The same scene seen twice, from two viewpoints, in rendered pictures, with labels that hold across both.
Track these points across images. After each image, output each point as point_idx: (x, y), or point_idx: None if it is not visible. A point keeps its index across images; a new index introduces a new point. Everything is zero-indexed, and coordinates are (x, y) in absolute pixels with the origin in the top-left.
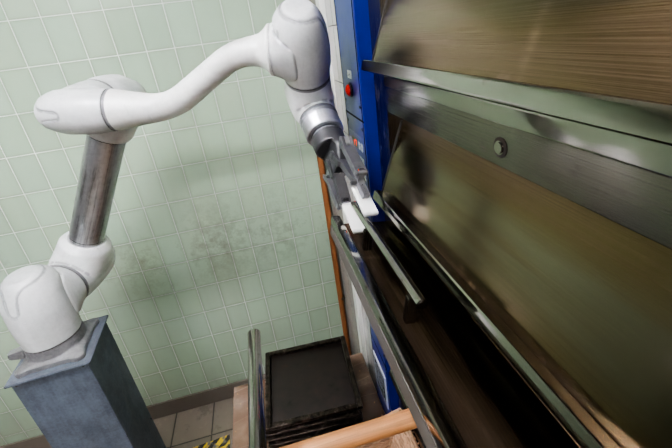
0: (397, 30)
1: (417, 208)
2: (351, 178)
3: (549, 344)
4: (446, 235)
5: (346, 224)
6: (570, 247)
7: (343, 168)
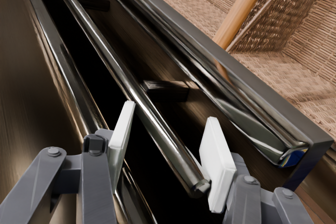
0: None
1: (45, 128)
2: (91, 163)
3: (12, 0)
4: (26, 69)
5: (275, 174)
6: None
7: (99, 220)
